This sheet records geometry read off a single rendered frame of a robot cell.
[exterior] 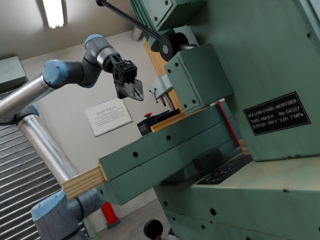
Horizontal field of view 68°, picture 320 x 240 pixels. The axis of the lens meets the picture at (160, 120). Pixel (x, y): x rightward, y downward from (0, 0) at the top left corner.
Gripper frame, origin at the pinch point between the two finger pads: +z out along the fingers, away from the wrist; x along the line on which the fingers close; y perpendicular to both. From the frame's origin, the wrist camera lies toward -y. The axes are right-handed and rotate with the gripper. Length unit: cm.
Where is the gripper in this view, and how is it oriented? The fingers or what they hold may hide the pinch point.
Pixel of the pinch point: (140, 99)
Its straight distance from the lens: 85.0
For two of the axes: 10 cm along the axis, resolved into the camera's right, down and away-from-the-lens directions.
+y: 1.6, -6.6, -7.4
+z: 5.8, 6.7, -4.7
